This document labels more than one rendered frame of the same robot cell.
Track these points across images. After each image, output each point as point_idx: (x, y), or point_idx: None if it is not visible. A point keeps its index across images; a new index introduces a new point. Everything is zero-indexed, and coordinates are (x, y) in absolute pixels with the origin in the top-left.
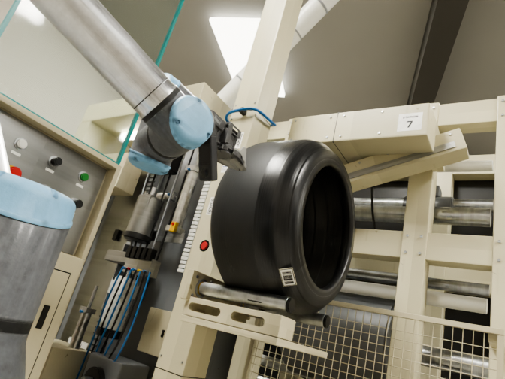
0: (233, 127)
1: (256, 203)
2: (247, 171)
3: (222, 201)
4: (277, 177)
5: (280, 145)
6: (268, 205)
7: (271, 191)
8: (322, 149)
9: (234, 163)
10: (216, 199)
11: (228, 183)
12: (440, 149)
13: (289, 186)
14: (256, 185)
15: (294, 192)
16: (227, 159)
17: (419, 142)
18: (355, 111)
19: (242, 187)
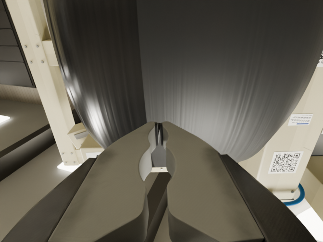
0: (288, 180)
1: (134, 8)
2: (204, 118)
3: (285, 5)
4: (98, 100)
5: (159, 165)
6: (86, 4)
7: (94, 57)
8: None
9: (129, 175)
10: (315, 17)
11: (264, 80)
12: (84, 133)
13: (70, 79)
14: (154, 75)
15: (59, 64)
16: (169, 218)
17: (91, 140)
18: (151, 171)
19: (206, 66)
